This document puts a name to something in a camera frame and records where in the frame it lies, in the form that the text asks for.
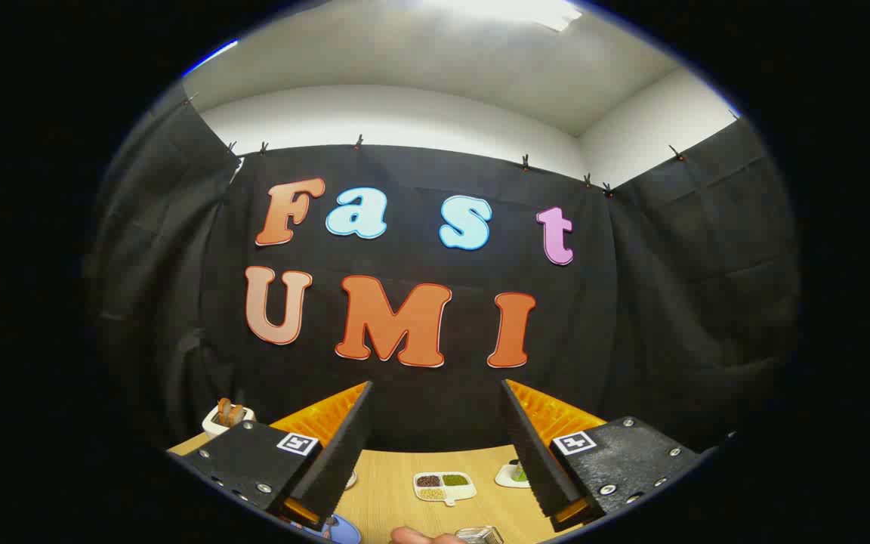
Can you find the pile of yellow soybeans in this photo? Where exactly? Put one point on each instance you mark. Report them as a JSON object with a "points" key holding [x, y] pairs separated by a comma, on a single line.
{"points": [[433, 493]]}

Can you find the pile of green mung beans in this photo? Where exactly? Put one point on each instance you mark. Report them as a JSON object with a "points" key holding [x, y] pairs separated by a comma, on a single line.
{"points": [[455, 480]]}

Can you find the green label bottle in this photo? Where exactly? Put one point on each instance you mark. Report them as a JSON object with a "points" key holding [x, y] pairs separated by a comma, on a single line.
{"points": [[519, 472]]}

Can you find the ceiling light panel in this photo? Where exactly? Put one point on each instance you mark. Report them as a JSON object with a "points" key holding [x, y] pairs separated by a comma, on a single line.
{"points": [[510, 11]]}

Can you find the white toaster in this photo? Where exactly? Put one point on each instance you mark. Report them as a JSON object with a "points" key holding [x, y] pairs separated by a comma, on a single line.
{"points": [[216, 424]]}

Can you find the white divided dish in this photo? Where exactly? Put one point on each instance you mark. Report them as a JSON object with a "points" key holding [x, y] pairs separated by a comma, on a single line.
{"points": [[456, 492]]}

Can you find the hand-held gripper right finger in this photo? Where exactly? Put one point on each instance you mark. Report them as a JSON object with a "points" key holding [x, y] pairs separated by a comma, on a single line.
{"points": [[529, 453]]}

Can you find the blue round plate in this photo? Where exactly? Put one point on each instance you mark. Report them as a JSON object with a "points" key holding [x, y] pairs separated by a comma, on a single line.
{"points": [[344, 531]]}

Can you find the pile of dark red beans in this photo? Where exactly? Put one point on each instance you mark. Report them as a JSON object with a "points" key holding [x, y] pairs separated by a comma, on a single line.
{"points": [[428, 480]]}

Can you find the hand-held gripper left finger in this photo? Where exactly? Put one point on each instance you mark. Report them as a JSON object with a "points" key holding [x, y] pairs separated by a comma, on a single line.
{"points": [[344, 453]]}

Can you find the small white dish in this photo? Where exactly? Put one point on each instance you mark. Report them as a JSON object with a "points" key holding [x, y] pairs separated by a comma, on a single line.
{"points": [[505, 478]]}

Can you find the row of black cloth clips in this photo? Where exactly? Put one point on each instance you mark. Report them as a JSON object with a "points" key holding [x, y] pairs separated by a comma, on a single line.
{"points": [[359, 141]]}

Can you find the toasted bread slice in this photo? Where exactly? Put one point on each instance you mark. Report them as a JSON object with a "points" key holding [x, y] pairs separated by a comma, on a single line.
{"points": [[223, 412], [237, 414]]}

